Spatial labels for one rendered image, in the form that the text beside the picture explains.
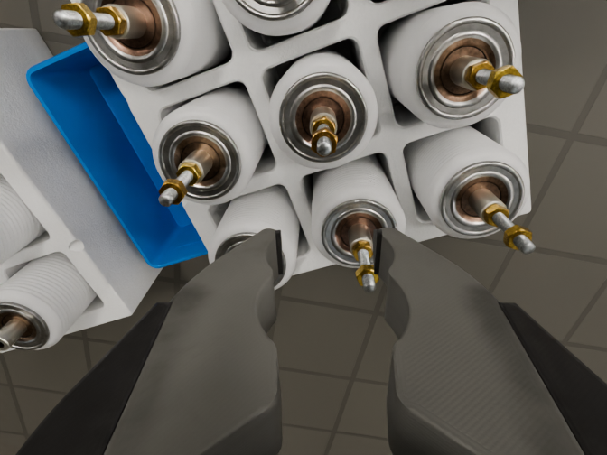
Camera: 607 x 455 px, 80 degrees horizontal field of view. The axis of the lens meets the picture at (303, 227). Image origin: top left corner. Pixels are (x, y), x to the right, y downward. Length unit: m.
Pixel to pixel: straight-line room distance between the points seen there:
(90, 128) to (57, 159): 0.06
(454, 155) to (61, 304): 0.49
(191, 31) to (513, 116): 0.32
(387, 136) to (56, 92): 0.42
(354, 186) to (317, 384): 0.64
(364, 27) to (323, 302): 0.51
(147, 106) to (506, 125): 0.38
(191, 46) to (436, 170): 0.24
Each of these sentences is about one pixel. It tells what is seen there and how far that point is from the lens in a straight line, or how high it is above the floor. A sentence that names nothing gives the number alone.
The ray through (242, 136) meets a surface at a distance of 0.34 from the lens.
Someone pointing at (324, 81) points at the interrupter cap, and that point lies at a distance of 0.32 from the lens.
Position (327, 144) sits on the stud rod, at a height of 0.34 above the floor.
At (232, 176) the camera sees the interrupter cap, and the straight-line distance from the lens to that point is 0.35.
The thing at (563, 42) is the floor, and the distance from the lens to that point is 0.66.
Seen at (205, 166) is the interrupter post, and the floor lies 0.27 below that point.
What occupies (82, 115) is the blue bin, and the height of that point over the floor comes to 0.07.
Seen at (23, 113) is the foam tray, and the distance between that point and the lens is 0.58.
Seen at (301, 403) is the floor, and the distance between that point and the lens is 0.97.
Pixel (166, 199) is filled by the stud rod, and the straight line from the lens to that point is 0.27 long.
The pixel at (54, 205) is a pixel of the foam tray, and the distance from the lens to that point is 0.55.
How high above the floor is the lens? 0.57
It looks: 62 degrees down
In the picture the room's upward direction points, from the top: 176 degrees counter-clockwise
